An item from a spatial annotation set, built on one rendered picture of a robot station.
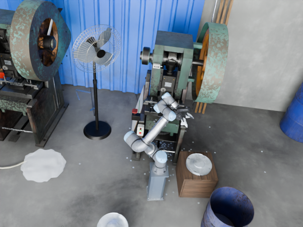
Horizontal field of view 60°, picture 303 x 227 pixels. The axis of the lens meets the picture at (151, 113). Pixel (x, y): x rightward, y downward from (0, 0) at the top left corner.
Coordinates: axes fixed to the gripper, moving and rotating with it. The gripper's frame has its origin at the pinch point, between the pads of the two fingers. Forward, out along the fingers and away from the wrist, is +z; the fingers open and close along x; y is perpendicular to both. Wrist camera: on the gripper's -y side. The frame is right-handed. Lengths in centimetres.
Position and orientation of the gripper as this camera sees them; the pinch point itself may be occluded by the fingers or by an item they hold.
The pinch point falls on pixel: (191, 122)
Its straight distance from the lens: 238.0
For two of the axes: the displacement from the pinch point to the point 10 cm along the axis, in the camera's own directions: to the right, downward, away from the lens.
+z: 6.5, 7.6, 0.7
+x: -5.0, 4.9, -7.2
